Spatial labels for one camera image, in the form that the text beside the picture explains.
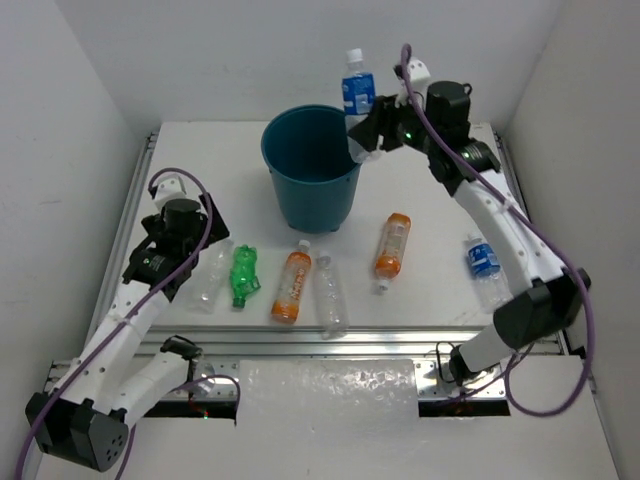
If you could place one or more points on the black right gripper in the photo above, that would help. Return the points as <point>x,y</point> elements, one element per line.
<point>387,112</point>

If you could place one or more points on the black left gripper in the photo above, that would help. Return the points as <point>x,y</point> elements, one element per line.
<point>212,220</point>

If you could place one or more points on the blue label bottle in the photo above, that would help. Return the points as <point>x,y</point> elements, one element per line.
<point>487,275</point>
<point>358,89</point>

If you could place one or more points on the orange bottle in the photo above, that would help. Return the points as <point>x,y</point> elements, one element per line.
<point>388,261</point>
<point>286,306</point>

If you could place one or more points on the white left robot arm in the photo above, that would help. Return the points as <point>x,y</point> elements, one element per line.
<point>88,415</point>

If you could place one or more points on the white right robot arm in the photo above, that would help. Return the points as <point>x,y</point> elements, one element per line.
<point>548,292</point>

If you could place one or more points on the teal plastic bin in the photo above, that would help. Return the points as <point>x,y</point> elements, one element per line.
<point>305,150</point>

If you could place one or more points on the crushed green plastic bottle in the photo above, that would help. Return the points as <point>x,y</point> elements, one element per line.
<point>243,277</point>

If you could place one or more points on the clear bottle far left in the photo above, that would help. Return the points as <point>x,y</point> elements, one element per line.
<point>212,273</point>

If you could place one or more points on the orange bottle in row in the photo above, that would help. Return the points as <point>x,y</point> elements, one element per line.
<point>286,306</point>

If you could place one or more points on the clear bottle white cap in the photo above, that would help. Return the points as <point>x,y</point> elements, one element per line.
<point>329,297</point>

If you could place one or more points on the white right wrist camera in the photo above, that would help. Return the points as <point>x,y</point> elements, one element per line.
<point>418,73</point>

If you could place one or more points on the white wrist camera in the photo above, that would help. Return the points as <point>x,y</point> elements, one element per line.
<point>168,188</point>
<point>418,73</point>

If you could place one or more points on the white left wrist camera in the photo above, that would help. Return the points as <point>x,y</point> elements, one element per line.
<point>168,188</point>

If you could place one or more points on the aluminium table frame rails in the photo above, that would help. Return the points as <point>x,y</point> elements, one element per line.
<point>430,305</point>

